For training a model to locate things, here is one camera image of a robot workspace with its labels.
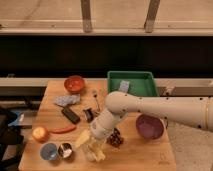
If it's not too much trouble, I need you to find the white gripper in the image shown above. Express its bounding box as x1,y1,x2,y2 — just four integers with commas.
75,109,126,162

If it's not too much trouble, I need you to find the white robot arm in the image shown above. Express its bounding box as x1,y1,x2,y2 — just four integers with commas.
75,91,213,162

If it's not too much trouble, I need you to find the white paper cup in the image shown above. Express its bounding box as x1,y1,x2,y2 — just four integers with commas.
79,139,101,163

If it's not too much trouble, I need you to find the small metal cup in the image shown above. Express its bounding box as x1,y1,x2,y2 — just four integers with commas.
58,143,73,159

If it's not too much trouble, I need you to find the blue cup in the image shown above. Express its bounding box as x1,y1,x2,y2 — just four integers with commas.
40,143,57,161

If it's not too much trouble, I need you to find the dark red grape bunch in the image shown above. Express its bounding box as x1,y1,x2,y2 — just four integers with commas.
107,128,124,148

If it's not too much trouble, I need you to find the red chili pepper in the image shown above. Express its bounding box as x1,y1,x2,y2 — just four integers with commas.
49,125,76,134

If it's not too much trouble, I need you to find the black rectangular bar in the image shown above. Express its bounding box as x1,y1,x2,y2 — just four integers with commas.
62,107,80,124

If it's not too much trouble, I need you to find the metal spoon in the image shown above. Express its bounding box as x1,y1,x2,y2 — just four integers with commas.
92,90,100,112

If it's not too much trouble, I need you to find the red yellow apple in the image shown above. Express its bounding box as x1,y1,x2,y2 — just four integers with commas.
32,127,49,142

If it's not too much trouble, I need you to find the purple bowl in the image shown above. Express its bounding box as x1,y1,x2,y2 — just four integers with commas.
136,114,164,139

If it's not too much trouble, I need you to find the red bowl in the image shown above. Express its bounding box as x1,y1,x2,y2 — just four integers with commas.
64,75,85,94

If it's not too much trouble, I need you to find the green plastic tray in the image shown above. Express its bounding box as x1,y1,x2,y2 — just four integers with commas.
107,71,159,97

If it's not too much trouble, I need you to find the black bag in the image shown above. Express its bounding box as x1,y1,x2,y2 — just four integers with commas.
0,106,24,171

